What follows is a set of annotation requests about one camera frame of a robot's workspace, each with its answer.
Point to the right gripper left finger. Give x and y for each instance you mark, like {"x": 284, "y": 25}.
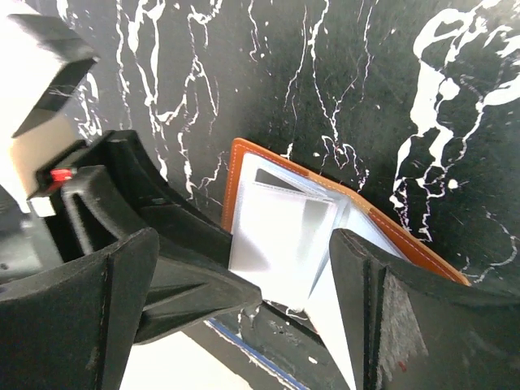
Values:
{"x": 73, "y": 327}

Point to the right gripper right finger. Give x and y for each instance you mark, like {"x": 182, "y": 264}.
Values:
{"x": 408, "y": 328}

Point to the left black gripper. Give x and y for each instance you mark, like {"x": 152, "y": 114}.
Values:
{"x": 123, "y": 194}

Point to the brown leather card holder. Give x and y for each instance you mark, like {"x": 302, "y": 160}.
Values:
{"x": 281, "y": 217}

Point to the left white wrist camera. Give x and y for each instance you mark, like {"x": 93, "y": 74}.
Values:
{"x": 42, "y": 63}

